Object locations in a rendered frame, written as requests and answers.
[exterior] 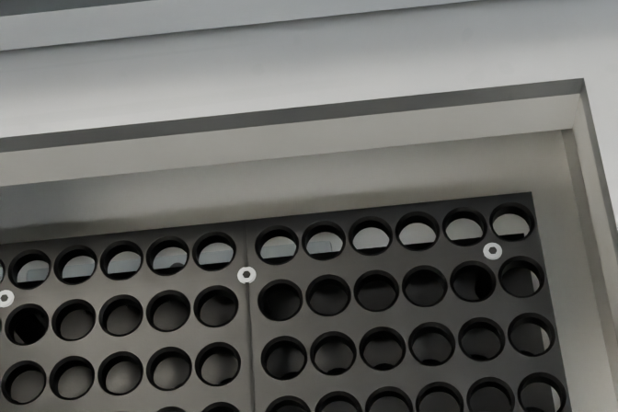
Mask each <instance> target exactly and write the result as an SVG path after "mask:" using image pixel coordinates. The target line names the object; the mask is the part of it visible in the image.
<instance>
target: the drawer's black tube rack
mask: <svg viewBox="0 0 618 412"><path fill-rule="evenodd" d="M242 224H243V243H244V263H245V267H244V268H241V269H240V270H239V271H238V274H237V276H235V277H225V278H216V279H207V280H188V281H179V282H169V283H160V284H150V285H141V286H131V287H121V288H112V289H103V290H93V291H83V292H66V293H56V294H46V295H37V296H28V297H17V298H14V294H13V293H12V292H11V291H7V290H5V291H1V292H0V412H555V405H554V399H553V395H552V389H551V386H552V387H553V388H554V389H555V390H556V391H557V393H558V395H559V397H560V402H561V403H560V407H559V409H558V410H557V411H556V412H572V409H571V404H570V399H569V393H568V389H567V379H566V375H565V369H564V364H563V359H562V354H561V349H560V344H559V339H558V334H557V329H556V323H555V314H554V309H553V305H552V299H551V294H550V289H549V284H548V279H547V274H546V269H545V264H544V254H543V250H542V247H541V246H538V247H528V248H519V249H510V250H502V249H501V246H500V245H498V244H496V243H489V244H487V245H485V247H484V251H483V252H481V253H472V254H461V255H452V256H443V257H424V258H415V259H406V260H396V261H386V262H377V263H368V264H358V265H348V266H339V267H329V268H320V269H302V270H292V271H283V272H273V273H264V274H256V272H255V270H254V269H252V268H250V267H249V266H248V255H247V236H246V220H242ZM531 271H532V272H533V273H534V274H535V275H536V277H537V279H538V281H539V285H540V286H539V288H538V289H537V291H534V290H533V285H532V275H531ZM541 328H542V329H543V330H544V331H545V332H546V333H547V335H548V337H549V341H550V345H549V347H548V348H547V349H546V350H544V343H543V337H542V332H541Z"/></svg>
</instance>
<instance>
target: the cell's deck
mask: <svg viewBox="0 0 618 412"><path fill-rule="evenodd" d="M564 129H572V130H573V134H574V139H575V143H576V147H577V152H578V161H579V164H580V169H581V174H582V178H583V182H584V187H585V191H586V196H587V200H588V205H589V213H590V218H591V221H592V226H593V231H594V235H595V239H596V244H597V248H598V253H599V257H600V262H601V270H602V275H603V278H604V283H605V288H606V292H607V296H608V301H609V306H610V310H611V314H612V322H613V327H614V332H615V336H616V340H617V345H618V0H476V1H468V2H459V3H450V4H441V5H433V6H416V7H408V8H398V9H390V10H381V11H372V12H363V13H355V14H346V15H337V16H329V17H312V18H303V19H295V20H285V21H277V22H268V23H259V24H250V25H242V26H232V27H224V28H216V29H199V30H190V31H181V32H172V33H164V34H154V35H146V36H137V37H129V38H120V39H111V40H94V41H86V42H77V43H68V44H59V45H51V46H41V47H33V48H25V49H15V50H7V51H0V187H1V186H10V185H19V184H28V183H37V182H46V181H55V180H65V179H74V178H83V177H101V176H110V175H118V174H128V173H137V172H146V171H155V170H165V169H174V168H183V167H192V166H209V165H219V164H228V163H237V162H246V161H256V160H265V159H273V158H283V157H292V156H301V155H319V154H328V153H337V152H346V151H355V150H364V149H373V148H383V147H392V146H401V145H410V144H420V143H436V142H446V141H455V140H464V139H474V138H483V137H492V136H501V135H510V134H519V133H528V132H546V131H555V130H564Z"/></svg>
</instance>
